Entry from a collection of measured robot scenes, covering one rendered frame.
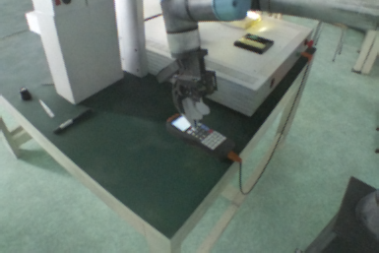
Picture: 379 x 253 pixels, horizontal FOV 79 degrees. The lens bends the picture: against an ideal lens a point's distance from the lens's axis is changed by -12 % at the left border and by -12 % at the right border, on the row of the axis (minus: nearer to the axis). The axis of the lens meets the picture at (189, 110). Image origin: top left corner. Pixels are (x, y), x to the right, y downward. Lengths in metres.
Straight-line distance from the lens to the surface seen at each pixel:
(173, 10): 0.55
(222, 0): 0.49
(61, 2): 0.77
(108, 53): 0.91
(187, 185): 0.61
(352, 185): 0.97
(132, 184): 0.62
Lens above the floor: 1.25
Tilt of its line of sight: 38 degrees down
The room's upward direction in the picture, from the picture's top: 3 degrees clockwise
